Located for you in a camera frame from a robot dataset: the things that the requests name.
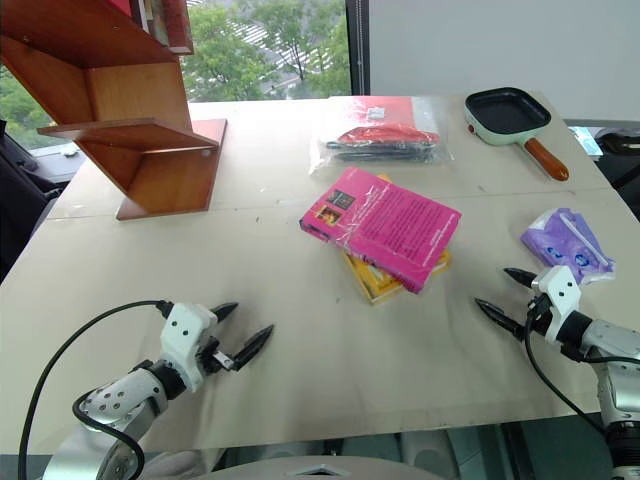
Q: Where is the pink paperback book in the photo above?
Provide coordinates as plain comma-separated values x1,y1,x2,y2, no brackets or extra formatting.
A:
299,166,463,296

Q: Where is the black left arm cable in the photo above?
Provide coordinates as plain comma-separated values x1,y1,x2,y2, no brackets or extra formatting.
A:
17,299,175,480

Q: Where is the black window frame post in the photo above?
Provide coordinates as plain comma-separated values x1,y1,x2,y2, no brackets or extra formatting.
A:
344,0,371,97

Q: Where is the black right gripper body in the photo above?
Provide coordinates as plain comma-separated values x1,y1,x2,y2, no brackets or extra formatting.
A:
524,293,552,335

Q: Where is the dark seat beside table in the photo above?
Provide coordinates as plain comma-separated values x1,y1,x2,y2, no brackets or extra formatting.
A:
593,126,640,222

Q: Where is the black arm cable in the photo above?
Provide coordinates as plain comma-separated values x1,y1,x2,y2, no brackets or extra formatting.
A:
522,299,640,437
17,299,175,480

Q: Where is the mint green square frying pan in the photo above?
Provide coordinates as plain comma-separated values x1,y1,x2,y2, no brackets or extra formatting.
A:
464,87,571,183

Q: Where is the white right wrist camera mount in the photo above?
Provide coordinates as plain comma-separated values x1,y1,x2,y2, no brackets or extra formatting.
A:
529,265,583,347

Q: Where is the dark office chair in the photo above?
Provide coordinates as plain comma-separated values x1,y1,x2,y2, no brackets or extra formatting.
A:
0,118,70,282

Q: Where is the yellow paperback book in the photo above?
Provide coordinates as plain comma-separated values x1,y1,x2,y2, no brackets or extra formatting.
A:
341,173,453,307

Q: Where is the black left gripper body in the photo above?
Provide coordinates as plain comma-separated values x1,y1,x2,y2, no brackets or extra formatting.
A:
196,335,237,376

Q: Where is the black pen bundle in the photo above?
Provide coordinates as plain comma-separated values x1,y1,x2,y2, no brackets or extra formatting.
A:
325,139,437,165

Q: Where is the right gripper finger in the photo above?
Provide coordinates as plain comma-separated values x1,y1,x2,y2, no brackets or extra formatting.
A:
502,267,539,290
473,297,529,345

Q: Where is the wooden zigzag shelf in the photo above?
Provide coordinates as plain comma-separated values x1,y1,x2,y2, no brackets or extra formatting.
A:
0,0,229,222

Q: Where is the clear plastic bag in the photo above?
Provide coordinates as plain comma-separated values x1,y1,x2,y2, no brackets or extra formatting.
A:
307,95,457,177

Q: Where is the red folded pouch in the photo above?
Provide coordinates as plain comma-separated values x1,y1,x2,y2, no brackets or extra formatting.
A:
335,124,442,149

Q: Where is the red upright book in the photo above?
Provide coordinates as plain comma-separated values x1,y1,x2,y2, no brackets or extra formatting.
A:
163,0,196,56

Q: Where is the purple plastic packet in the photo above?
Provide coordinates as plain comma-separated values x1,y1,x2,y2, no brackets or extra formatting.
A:
520,207,617,287

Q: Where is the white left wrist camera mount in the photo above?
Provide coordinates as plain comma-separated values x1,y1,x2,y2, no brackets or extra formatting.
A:
159,301,220,392

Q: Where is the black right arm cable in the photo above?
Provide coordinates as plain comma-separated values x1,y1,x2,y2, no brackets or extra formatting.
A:
522,299,640,437

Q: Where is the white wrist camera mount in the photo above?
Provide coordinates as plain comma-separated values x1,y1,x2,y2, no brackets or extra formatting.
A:
529,265,583,347
159,301,220,392

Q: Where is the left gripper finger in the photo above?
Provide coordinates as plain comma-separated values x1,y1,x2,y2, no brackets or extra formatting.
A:
231,324,276,372
209,301,241,324

